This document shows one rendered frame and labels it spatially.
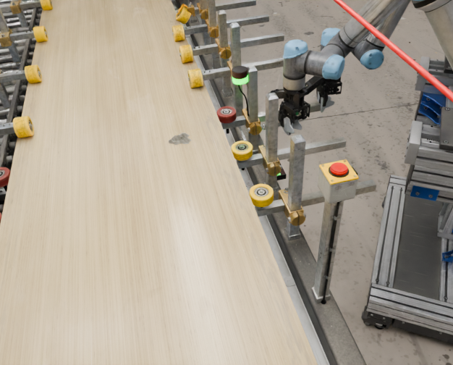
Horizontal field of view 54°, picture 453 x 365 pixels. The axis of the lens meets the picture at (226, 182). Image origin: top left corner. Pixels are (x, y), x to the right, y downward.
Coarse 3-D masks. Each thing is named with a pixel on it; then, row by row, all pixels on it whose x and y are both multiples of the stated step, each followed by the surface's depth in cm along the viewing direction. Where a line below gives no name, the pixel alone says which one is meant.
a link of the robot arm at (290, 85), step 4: (284, 80) 147; (288, 80) 146; (292, 80) 145; (296, 80) 145; (300, 80) 146; (304, 80) 147; (284, 84) 148; (288, 84) 147; (292, 84) 146; (296, 84) 146; (300, 84) 147; (304, 84) 148; (288, 88) 148; (292, 88) 147; (296, 88) 147; (300, 88) 148
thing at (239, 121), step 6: (318, 102) 191; (312, 108) 190; (318, 108) 190; (258, 114) 187; (264, 114) 187; (234, 120) 185; (240, 120) 185; (264, 120) 188; (222, 126) 185; (228, 126) 185; (234, 126) 186
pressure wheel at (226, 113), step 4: (220, 108) 184; (224, 108) 184; (228, 108) 184; (232, 108) 183; (216, 112) 182; (220, 112) 182; (224, 112) 182; (228, 112) 182; (232, 112) 181; (220, 116) 180; (224, 116) 180; (228, 116) 179; (232, 116) 180; (236, 116) 184; (220, 120) 182; (224, 120) 181; (228, 120) 181; (232, 120) 182; (228, 132) 189
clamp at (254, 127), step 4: (244, 112) 187; (244, 116) 187; (248, 120) 183; (248, 124) 182; (252, 124) 181; (256, 124) 180; (260, 124) 182; (248, 128) 182; (252, 128) 180; (256, 128) 181; (260, 128) 181; (252, 132) 182; (256, 132) 182; (260, 132) 183
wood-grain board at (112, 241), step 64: (64, 0) 292; (128, 0) 285; (64, 64) 223; (128, 64) 219; (192, 64) 215; (64, 128) 181; (128, 128) 178; (192, 128) 176; (64, 192) 152; (128, 192) 150; (192, 192) 149; (0, 256) 133; (64, 256) 131; (128, 256) 130; (192, 256) 128; (256, 256) 127; (0, 320) 117; (64, 320) 116; (128, 320) 114; (192, 320) 113; (256, 320) 112
